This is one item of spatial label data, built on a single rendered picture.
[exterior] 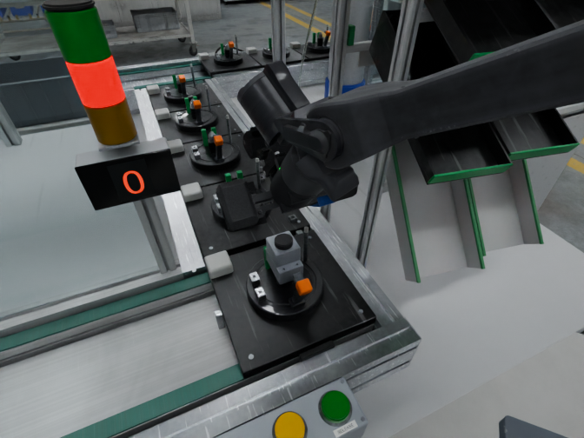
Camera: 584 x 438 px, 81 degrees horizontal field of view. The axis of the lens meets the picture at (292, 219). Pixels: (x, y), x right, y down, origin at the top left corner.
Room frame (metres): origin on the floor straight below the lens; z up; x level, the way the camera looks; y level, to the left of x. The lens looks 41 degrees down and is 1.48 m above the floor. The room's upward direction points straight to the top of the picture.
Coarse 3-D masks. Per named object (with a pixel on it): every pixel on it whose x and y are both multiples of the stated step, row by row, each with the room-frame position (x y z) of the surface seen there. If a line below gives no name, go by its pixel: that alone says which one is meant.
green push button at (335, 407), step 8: (328, 392) 0.20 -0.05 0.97; (336, 392) 0.20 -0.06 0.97; (328, 400) 0.19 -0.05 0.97; (336, 400) 0.19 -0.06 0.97; (344, 400) 0.19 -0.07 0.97; (328, 408) 0.18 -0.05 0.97; (336, 408) 0.18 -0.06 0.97; (344, 408) 0.18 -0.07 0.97; (328, 416) 0.17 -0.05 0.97; (336, 416) 0.17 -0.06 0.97; (344, 416) 0.17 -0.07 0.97
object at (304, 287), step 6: (294, 276) 0.34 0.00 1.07; (300, 276) 0.34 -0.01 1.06; (300, 282) 0.32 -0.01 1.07; (306, 282) 0.32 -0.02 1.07; (300, 288) 0.31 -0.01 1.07; (306, 288) 0.31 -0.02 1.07; (312, 288) 0.31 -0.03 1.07; (294, 294) 0.33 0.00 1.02; (300, 294) 0.31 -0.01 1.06; (306, 294) 0.31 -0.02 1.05; (294, 300) 0.33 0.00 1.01; (300, 300) 0.33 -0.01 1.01
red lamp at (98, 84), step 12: (108, 60) 0.41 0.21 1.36; (72, 72) 0.40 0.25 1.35; (84, 72) 0.39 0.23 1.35; (96, 72) 0.40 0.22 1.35; (108, 72) 0.41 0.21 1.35; (84, 84) 0.39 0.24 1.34; (96, 84) 0.40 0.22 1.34; (108, 84) 0.40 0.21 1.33; (120, 84) 0.42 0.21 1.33; (84, 96) 0.39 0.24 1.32; (96, 96) 0.39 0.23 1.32; (108, 96) 0.40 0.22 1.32; (120, 96) 0.41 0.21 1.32
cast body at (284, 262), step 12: (276, 240) 0.39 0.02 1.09; (288, 240) 0.39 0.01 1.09; (276, 252) 0.37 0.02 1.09; (288, 252) 0.37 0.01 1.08; (300, 252) 0.38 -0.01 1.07; (276, 264) 0.36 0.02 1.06; (288, 264) 0.37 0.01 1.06; (300, 264) 0.37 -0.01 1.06; (276, 276) 0.36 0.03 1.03; (288, 276) 0.36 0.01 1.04
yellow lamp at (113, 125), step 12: (84, 108) 0.40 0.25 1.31; (96, 108) 0.40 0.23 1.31; (108, 108) 0.40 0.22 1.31; (120, 108) 0.41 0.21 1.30; (96, 120) 0.39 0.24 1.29; (108, 120) 0.39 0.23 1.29; (120, 120) 0.40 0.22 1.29; (132, 120) 0.42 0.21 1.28; (96, 132) 0.40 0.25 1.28; (108, 132) 0.39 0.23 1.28; (120, 132) 0.40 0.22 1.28; (132, 132) 0.41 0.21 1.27; (108, 144) 0.39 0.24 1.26
